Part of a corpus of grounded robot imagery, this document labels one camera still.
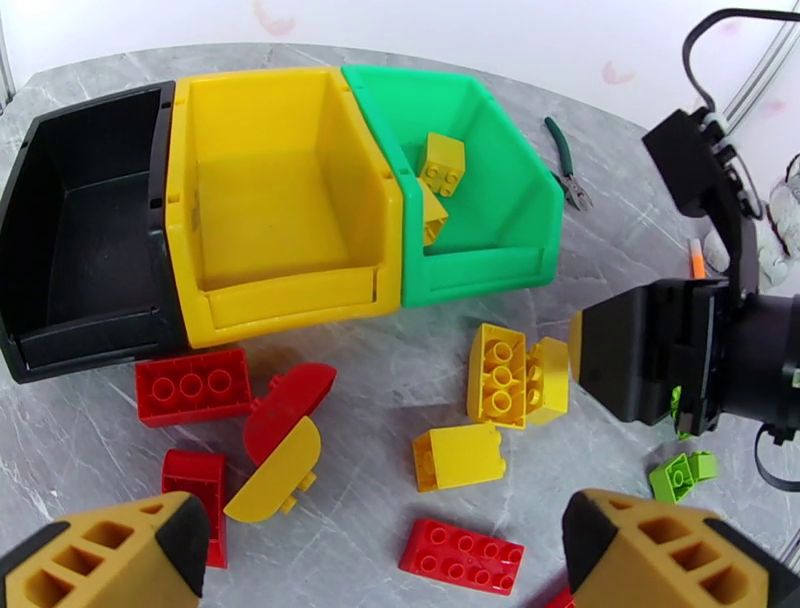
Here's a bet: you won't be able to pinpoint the yellow half-round lego piece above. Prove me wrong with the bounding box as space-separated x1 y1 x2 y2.
222 415 323 525

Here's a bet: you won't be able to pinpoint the yellow storage bin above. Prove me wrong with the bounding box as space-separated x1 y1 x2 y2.
165 65 404 350

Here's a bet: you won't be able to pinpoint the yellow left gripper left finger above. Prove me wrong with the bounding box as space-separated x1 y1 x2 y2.
0 491 212 608

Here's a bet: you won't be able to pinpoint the yellow four-stud lego brick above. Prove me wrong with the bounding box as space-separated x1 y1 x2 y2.
524 336 571 428

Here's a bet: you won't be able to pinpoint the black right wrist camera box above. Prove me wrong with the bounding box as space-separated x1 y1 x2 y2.
642 109 763 295

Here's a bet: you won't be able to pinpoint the green four-stud lego brick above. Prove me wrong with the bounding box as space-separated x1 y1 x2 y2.
648 452 696 506

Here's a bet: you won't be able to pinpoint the grey husky plush toy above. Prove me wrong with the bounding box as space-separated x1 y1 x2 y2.
702 152 800 289

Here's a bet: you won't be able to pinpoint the green long lego brick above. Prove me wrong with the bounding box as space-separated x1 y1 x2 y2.
669 385 695 442

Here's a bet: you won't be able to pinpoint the red arch lego brick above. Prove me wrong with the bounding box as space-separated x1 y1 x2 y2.
161 448 229 570

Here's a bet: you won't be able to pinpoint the green-handled pliers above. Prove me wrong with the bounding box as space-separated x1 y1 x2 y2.
543 116 594 212

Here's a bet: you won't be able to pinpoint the yellow square lego block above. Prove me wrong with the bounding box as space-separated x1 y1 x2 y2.
417 132 467 200

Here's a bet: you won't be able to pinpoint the red eight-stud lego brick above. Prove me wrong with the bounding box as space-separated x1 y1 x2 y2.
398 517 526 597

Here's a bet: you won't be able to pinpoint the green storage bin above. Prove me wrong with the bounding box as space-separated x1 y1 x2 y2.
340 64 565 309

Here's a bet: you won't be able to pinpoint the black right arm cable loop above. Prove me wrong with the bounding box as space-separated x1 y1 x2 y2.
752 423 800 493

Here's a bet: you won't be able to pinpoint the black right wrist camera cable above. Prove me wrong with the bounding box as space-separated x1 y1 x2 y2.
681 7 800 115

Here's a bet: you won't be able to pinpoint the yellow six-stud lego brick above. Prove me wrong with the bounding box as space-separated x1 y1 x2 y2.
466 322 529 431

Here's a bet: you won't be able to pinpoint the black storage bin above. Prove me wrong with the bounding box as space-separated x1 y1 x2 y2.
0 79 183 384

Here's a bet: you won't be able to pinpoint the yellow tall lego brick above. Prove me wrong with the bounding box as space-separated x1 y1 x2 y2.
411 421 506 495

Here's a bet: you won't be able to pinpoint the red six-stud lego brick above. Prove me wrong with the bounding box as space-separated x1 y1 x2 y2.
135 347 254 429

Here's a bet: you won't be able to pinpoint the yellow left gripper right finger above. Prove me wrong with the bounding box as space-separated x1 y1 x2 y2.
562 490 800 608

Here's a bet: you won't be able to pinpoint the aluminium frame post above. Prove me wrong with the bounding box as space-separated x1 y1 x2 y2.
718 24 800 129
0 27 18 111

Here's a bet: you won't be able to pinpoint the green small lego block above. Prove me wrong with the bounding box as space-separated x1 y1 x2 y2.
687 449 720 483

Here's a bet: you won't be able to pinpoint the red half-round lego piece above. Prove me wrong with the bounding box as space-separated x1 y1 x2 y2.
242 362 339 467

